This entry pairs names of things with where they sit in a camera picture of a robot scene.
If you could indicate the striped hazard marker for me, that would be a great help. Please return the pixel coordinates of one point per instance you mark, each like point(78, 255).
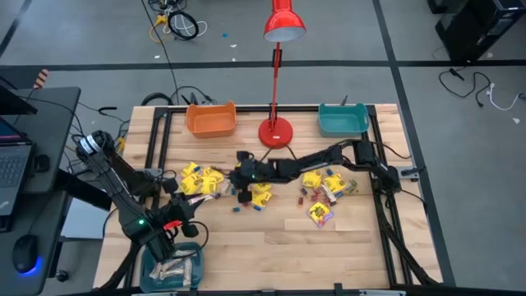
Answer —
point(41, 78)

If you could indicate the black computer mouse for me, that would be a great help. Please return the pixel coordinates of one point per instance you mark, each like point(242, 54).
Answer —
point(24, 251)

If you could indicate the dark blue plastic bin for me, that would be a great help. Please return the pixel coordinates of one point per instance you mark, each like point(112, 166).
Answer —
point(198, 246)

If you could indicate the purple hard candy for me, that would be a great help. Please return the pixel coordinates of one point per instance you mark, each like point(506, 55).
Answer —
point(303, 191)

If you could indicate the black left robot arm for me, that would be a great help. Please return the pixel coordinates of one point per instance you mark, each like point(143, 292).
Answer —
point(119, 193)

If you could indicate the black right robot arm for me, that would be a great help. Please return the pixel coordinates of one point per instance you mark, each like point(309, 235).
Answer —
point(312, 159)

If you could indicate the black computer tower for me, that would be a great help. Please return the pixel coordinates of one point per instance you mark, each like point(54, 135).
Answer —
point(481, 29)

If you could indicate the small black desk device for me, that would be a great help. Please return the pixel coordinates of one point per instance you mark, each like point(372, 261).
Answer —
point(41, 163)

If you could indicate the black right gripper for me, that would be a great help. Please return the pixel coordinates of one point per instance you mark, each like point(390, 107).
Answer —
point(252, 170)

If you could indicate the teal green plastic bin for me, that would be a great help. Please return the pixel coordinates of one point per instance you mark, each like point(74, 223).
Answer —
point(343, 121)

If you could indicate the red desk lamp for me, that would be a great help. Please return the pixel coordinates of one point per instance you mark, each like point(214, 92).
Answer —
point(275, 133)

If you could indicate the dark red wrapped hard candy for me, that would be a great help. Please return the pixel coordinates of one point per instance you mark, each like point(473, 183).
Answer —
point(332, 202)

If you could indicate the grey metal mount plate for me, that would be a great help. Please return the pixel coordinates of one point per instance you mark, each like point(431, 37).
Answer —
point(151, 172)
point(411, 172)

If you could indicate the black laptop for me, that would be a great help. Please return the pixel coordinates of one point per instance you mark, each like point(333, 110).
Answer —
point(12, 168)

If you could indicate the orange plastic bin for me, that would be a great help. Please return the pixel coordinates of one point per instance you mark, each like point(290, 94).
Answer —
point(210, 123)

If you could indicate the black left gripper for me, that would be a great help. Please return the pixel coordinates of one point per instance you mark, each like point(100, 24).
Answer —
point(181, 207)

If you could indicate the black side desk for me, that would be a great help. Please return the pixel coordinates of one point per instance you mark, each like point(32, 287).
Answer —
point(53, 123)

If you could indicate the black desk caster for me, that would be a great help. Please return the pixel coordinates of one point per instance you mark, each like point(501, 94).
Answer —
point(61, 275)

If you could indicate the white candy bar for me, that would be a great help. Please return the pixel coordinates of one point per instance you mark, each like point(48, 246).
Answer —
point(157, 270)
point(203, 200)
point(174, 276)
point(225, 187)
point(188, 270)
point(328, 193)
point(172, 265)

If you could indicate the yellow purple-edged candy packet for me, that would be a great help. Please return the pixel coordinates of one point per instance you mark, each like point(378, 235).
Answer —
point(261, 188)
point(319, 214)

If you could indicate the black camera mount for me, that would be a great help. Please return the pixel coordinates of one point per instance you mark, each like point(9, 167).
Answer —
point(338, 288)

